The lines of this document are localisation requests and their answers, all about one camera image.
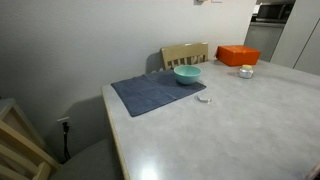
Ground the round silver metal lid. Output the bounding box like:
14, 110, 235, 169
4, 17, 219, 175
196, 94, 213, 104

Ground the dark blue cloth mat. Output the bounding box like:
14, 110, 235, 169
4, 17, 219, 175
110, 69, 207, 118

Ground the teal ceramic bowl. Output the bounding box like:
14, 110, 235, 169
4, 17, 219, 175
173, 64, 203, 86

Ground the wooden chair with short slats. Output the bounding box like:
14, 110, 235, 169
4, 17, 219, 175
160, 41, 210, 71

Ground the orange cardboard box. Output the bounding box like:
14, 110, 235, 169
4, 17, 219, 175
214, 45, 262, 67

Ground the silver jar with yellow contents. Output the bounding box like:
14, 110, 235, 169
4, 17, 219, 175
237, 64, 255, 80

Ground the wooden chair with grey seat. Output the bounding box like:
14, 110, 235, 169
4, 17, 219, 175
0, 97, 124, 180

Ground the grey kitchen counter cabinet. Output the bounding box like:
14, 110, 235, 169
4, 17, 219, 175
243, 21, 287, 63

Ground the black microwave oven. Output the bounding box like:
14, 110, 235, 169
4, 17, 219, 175
254, 2, 296, 24

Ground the tall white cabinet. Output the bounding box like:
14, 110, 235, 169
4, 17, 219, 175
269, 0, 320, 76

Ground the black plug with cable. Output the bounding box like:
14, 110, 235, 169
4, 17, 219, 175
62, 121, 72, 161

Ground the white wall power outlet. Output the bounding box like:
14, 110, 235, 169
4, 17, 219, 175
56, 116, 72, 133

